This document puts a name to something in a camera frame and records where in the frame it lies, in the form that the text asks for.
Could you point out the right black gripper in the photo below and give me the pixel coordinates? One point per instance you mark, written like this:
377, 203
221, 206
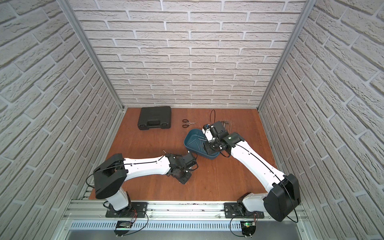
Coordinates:
208, 150

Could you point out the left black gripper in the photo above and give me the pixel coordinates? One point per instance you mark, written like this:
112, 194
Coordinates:
183, 176

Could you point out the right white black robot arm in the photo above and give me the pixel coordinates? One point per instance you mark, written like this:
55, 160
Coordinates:
282, 191

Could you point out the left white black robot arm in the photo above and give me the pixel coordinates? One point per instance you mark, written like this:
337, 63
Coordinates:
112, 173

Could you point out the teal plastic storage box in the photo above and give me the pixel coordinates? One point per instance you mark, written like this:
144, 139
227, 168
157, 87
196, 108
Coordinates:
194, 142

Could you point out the black plastic tool case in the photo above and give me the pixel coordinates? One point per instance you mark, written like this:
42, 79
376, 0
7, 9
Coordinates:
155, 117

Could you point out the left controller board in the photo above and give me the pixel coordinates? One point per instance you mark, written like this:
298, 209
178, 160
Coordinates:
123, 225

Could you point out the right controller board green light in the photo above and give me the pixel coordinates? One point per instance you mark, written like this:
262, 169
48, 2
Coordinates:
248, 226

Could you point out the black handled scissors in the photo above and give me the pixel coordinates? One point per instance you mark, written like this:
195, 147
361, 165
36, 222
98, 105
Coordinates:
187, 123

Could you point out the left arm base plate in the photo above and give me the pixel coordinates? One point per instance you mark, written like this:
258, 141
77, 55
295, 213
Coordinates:
139, 208

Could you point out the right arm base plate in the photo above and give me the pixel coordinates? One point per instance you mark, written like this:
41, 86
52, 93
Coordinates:
232, 209

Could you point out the aluminium front rail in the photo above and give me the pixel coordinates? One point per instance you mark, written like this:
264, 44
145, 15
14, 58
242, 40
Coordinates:
154, 210

